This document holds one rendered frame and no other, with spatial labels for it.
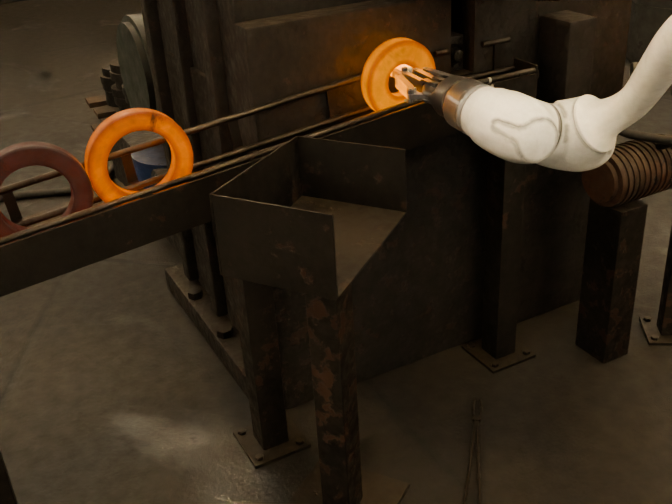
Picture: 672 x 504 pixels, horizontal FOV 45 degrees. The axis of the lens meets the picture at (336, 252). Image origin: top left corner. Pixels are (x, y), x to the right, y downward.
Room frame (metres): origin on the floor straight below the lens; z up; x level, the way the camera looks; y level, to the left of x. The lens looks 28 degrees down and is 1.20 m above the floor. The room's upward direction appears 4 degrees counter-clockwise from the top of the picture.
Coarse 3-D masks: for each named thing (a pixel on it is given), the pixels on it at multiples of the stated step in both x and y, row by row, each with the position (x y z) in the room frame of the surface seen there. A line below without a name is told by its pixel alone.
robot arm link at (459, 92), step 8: (464, 80) 1.36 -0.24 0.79; (472, 80) 1.36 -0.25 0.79; (456, 88) 1.34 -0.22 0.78; (464, 88) 1.33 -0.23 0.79; (472, 88) 1.32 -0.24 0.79; (448, 96) 1.34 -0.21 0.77; (456, 96) 1.33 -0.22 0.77; (464, 96) 1.31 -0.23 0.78; (448, 104) 1.34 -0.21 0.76; (456, 104) 1.32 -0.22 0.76; (448, 112) 1.33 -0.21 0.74; (456, 112) 1.31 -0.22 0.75; (448, 120) 1.34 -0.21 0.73; (456, 120) 1.31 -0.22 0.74; (456, 128) 1.34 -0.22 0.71
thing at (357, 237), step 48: (288, 144) 1.30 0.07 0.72; (336, 144) 1.30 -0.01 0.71; (240, 192) 1.17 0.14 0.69; (288, 192) 1.29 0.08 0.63; (336, 192) 1.30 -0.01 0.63; (384, 192) 1.25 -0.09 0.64; (240, 240) 1.08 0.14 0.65; (288, 240) 1.04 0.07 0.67; (336, 240) 1.17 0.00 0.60; (384, 240) 1.16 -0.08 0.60; (288, 288) 1.05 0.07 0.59; (336, 288) 1.01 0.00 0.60; (336, 336) 1.15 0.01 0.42; (336, 384) 1.16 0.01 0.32; (336, 432) 1.16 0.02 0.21; (336, 480) 1.16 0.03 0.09; (384, 480) 1.24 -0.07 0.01
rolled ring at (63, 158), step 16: (16, 144) 1.25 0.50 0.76; (32, 144) 1.25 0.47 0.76; (48, 144) 1.27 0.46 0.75; (0, 160) 1.22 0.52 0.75; (16, 160) 1.23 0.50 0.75; (32, 160) 1.24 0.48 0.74; (48, 160) 1.25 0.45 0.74; (64, 160) 1.26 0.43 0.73; (0, 176) 1.22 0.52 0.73; (64, 176) 1.26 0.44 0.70; (80, 176) 1.26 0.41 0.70; (80, 192) 1.26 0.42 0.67; (80, 208) 1.26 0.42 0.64; (0, 224) 1.21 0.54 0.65; (16, 224) 1.24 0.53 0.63
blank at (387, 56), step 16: (384, 48) 1.53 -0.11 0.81; (400, 48) 1.54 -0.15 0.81; (416, 48) 1.55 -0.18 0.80; (368, 64) 1.53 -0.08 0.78; (384, 64) 1.52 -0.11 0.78; (400, 64) 1.54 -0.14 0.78; (416, 64) 1.56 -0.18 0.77; (432, 64) 1.57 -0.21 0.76; (368, 80) 1.51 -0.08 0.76; (384, 80) 1.53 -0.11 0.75; (368, 96) 1.52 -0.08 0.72; (384, 96) 1.53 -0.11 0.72; (400, 96) 1.55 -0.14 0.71
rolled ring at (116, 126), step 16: (128, 112) 1.33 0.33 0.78; (144, 112) 1.33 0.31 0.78; (160, 112) 1.36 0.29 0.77; (96, 128) 1.32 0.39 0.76; (112, 128) 1.31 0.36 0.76; (128, 128) 1.32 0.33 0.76; (144, 128) 1.33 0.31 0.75; (160, 128) 1.34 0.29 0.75; (176, 128) 1.35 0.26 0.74; (96, 144) 1.29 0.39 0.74; (112, 144) 1.30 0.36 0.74; (176, 144) 1.35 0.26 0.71; (96, 160) 1.29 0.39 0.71; (176, 160) 1.35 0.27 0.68; (192, 160) 1.36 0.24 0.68; (96, 176) 1.29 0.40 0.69; (176, 176) 1.35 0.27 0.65; (96, 192) 1.29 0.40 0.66; (112, 192) 1.30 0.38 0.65; (128, 192) 1.32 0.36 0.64
